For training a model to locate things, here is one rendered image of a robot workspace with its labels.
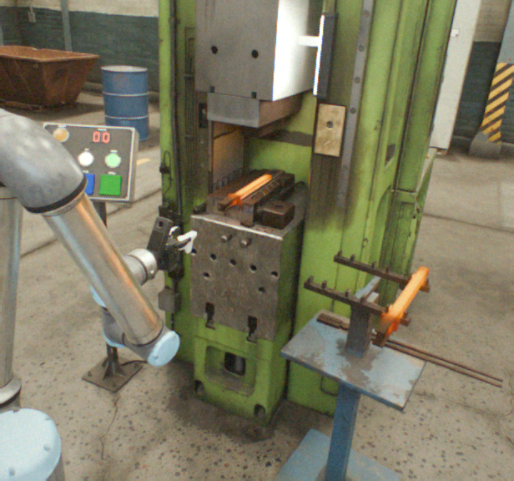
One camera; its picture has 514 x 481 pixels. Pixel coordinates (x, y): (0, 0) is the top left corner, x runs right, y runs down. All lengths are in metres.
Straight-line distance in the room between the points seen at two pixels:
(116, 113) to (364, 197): 5.03
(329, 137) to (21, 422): 1.21
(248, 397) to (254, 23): 1.46
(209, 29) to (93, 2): 8.47
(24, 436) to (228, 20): 1.27
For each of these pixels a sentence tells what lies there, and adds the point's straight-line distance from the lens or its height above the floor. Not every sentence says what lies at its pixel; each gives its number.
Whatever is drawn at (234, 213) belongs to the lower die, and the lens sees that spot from 1.76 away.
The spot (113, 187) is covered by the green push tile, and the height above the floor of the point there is 1.00.
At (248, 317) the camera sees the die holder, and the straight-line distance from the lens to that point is 1.87.
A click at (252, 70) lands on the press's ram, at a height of 1.45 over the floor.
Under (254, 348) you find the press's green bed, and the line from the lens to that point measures 1.95.
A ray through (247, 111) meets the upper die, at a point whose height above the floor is 1.32.
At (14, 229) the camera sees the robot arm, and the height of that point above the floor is 1.22.
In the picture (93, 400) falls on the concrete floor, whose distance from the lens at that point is 2.38.
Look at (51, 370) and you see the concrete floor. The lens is 2.59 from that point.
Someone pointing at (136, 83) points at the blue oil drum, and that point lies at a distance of 6.37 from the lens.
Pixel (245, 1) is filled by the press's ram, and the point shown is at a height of 1.66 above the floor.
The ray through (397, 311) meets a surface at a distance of 1.31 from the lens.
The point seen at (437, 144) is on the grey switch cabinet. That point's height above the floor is 0.14.
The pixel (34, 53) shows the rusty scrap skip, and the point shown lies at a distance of 9.56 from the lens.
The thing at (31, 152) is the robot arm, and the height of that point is 1.39.
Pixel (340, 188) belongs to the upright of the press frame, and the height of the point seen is 1.07.
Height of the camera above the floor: 1.62
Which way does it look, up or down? 24 degrees down
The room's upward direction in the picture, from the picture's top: 4 degrees clockwise
